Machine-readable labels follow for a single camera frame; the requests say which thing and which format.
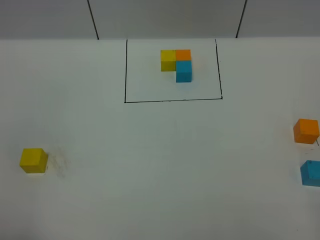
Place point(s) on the orange template cube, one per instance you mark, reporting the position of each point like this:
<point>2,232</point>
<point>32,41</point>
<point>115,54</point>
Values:
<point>183,55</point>

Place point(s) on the yellow template cube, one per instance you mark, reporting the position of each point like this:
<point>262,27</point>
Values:
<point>168,60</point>

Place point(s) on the blue template cube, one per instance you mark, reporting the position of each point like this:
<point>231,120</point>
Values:
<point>184,71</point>

